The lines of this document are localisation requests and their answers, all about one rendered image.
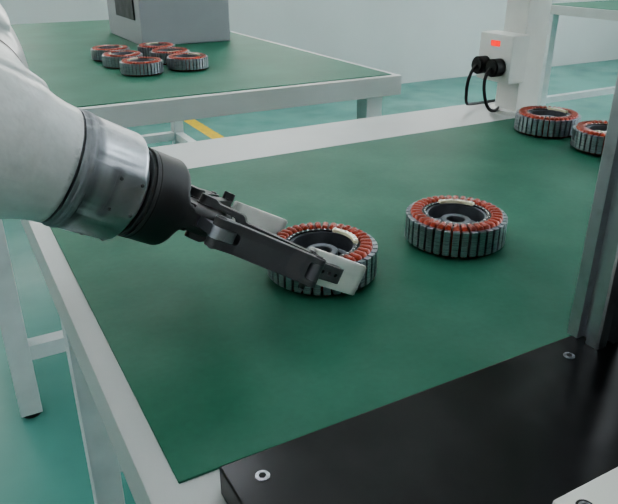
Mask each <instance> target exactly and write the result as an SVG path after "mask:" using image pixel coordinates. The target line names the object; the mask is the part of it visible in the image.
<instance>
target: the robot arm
mask: <svg viewBox="0 0 618 504"><path fill-rule="evenodd" d="M235 196H236V195H234V194H232V193H230V192H227V191H225V192H224V194H223V197H219V195H218V194H217V192H214V191H212V192H211V191H208V190H205V189H201V188H198V187H196V186H194V185H191V177H190V173H189V170H188V168H187V166H186V165H185V163H184V162H182V161H181V160H179V159H177V158H175V157H172V156H170V155H167V154H165V153H162V152H160V151H157V150H155V149H152V148H150V147H148V146H147V143H146V141H145V139H144V138H143V137H142V136H141V135H140V134H138V133H136V132H134V131H132V130H129V129H127V128H124V127H122V126H120V125H117V124H115V123H112V122H110V121H107V120H105V119H103V118H100V117H98V116H95V115H94V114H93V113H91V112H89V111H87V110H81V109H79V108H77V107H75V106H73V105H71V104H69V103H67V102H65V101H63V100H62V99H60V98H59V97H57V96H56V95H55V94H53V93H52V92H51V91H50V90H49V88H48V86H47V84H46V82H45V81H44V80H43V79H41V78H40V77H38V76H37V75H35V74H34V73H32V72H31V71H30V70H29V68H28V64H27V61H26V58H25V55H24V52H23V49H22V47H21V44H20V42H19V40H18V38H17V36H16V34H15V32H14V30H13V28H12V27H11V25H10V21H9V18H8V15H7V13H6V11H5V10H4V8H3V7H2V5H1V4H0V219H21V220H29V221H34V222H38V223H42V224H43V225H45V226H49V227H52V228H56V227H57V228H60V229H64V230H68V231H71V232H75V233H79V234H80V235H83V234H84V235H87V236H91V237H94V238H98V239H100V240H101V241H104V240H108V239H111V238H114V237H115V236H117V235H118V236H121V237H125V238H128V239H132V240H135V241H139V242H142V243H145V244H149V245H158V244H161V243H163V242H165V241H166V240H168V239H169V238H170V237H171V236H172V235H173V234H174V233H175V232H176V231H178V230H183V231H186V232H185V234H184V235H185V236H186V237H188V238H190V239H193V240H195V241H197V242H204V244H205V245H206V246H207V247H208V248H210V249H216V250H219V251H222V252H225V253H228V254H231V255H234V256H236V257H239V258H241V259H244V260H246V261H248V262H251V263H253V264H256V265H258V266H261V267H263V268H266V269H268V270H271V271H273V272H275V273H278V274H280V275H283V276H285V277H288V278H290V279H293V280H295V281H297V282H299V284H298V288H301V289H304V288H305V286H307V287H311V288H314V287H315V285H319V286H322V287H326V288H329V289H332V290H336V291H339V292H342V293H346V294H349V295H352V296H353V295H354V294H355V292H356V290H357V288H358V286H359V284H360V281H361V279H362V277H363V275H364V273H365V271H366V269H367V268H366V266H364V265H363V264H360V263H357V262H354V261H351V260H348V259H346V258H343V257H340V256H337V255H334V254H332V253H329V252H326V251H323V250H320V249H317V248H315V247H312V246H311V247H309V250H308V249H306V248H304V247H302V246H299V245H297V244H295V243H293V242H291V241H288V240H286V239H284V238H282V237H280V236H277V235H275V234H276V233H277V232H279V231H281V230H282V229H285V227H286V225H287V223H288V222H287V220H285V219H283V218H280V217H278V216H275V215H272V214H270V213H267V212H264V211H262V210H259V209H257V208H254V207H251V206H249V205H246V204H243V203H241V202H238V201H234V203H233V200H234V198H235ZM232 203H233V206H231V205H232Z"/></svg>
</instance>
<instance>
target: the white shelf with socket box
mask: <svg viewBox="0 0 618 504"><path fill-rule="evenodd" d="M551 5H552V0H507V7H506V16H505V24H504V31H500V30H492V31H483V32H481V40H480V49H479V56H476V57H475V58H474V59H473V60H472V64H471V67H472V69H471V71H470V72H469V75H468V77H467V81H466V86H465V96H464V100H465V104H466V105H467V106H471V105H479V104H485V107H486V108H487V110H488V111H489V112H493V113H496V114H500V115H506V116H515V115H516V111H517V110H518V109H520V108H522V107H527V106H535V105H537V100H538V93H539V86H540V80H541V73H542V66H543V59H544V52H545V46H546V39H547V32H548V25H549V18H550V11H551ZM473 72H474V73H476V74H477V77H478V78H481V79H483V84H482V92H483V100H484V101H479V102H468V88H469V82H470V79H471V76H472V74H473ZM486 80H490V81H494V82H497V91H496V99H491V100H487V97H486ZM491 102H495V103H494V104H491V105H490V107H489V105H488V103H491Z"/></svg>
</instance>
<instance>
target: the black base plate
mask: <svg viewBox="0 0 618 504"><path fill-rule="evenodd" d="M585 342H586V337H584V336H582V337H580V338H575V337H574V336H569V337H567V338H564V339H561V340H558V341H556V342H553V343H550V344H548V345H545V346H542V347H540V348H537V349H534V350H532V351H529V352H526V353H524V354H521V355H518V356H516V357H513V358H510V359H508V360H505V361H502V362H500V363H497V364H494V365H492V366H489V367H486V368H484V369H481V370H478V371H475V372H473V373H470V374H467V375H465V376H462V377H459V378H457V379H454V380H451V381H449V382H446V383H443V384H441V385H438V386H435V387H433V388H430V389H427V390H425V391H422V392H419V393H417V394H414V395H411V396H409V397H406V398H403V399H401V400H398V401H395V402H392V403H390V404H387V405H384V406H382V407H379V408H376V409H374V410H371V411H368V412H366V413H363V414H360V415H358V416H355V417H352V418H350V419H347V420H344V421H342V422H339V423H336V424H334V425H331V426H328V427H326V428H323V429H320V430H318V431H315V432H312V433H309V434H307V435H304V436H301V437H299V438H296V439H293V440H291V441H288V442H285V443H283V444H280V445H277V446H275V447H272V448H269V449H267V450H264V451H261V452H259V453H256V454H253V455H251V456H248V457H245V458H243V459H240V460H237V461H235V462H232V463H229V464H227V465H224V466H221V467H220V468H219V470H220V484H221V494H222V496H223V497H224V499H225V501H226V503H227V504H552V503H553V501H554V500H555V499H557V498H559V497H561V496H563V495H565V494H567V493H569V492H571V491H572V490H574V489H576V488H578V487H580V486H582V485H584V484H586V483H588V482H590V481H592V480H593V479H595V478H597V477H599V476H601V475H603V474H605V473H607V472H609V471H611V470H613V469H615V468H616V467H618V342H616V343H611V342H609V341H607V345H606V347H603V348H601V349H594V348H592V347H591V346H589V345H587V344H586V343H585Z"/></svg>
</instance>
